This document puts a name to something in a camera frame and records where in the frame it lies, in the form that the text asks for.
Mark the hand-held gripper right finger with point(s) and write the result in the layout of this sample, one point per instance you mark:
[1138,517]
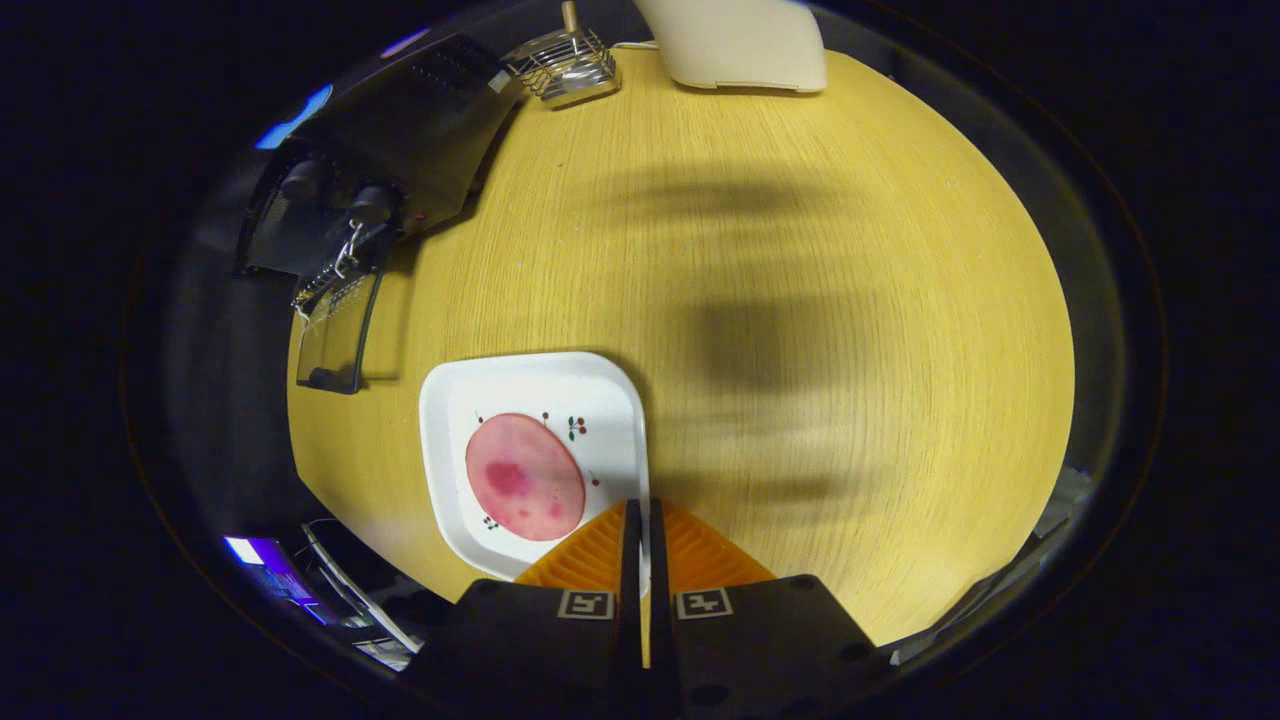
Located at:
[750,650]

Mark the lit screen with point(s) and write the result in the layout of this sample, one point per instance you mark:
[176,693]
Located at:
[270,572]

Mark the cream bread toaster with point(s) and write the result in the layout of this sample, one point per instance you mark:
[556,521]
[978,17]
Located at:
[740,45]

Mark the black toaster oven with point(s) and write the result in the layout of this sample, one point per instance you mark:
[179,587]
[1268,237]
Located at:
[420,130]

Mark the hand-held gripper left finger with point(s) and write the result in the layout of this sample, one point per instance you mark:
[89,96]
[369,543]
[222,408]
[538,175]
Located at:
[540,650]

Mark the white square plate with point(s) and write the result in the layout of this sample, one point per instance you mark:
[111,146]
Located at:
[600,400]

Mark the pink ham slice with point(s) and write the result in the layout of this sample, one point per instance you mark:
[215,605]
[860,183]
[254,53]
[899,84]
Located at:
[525,480]

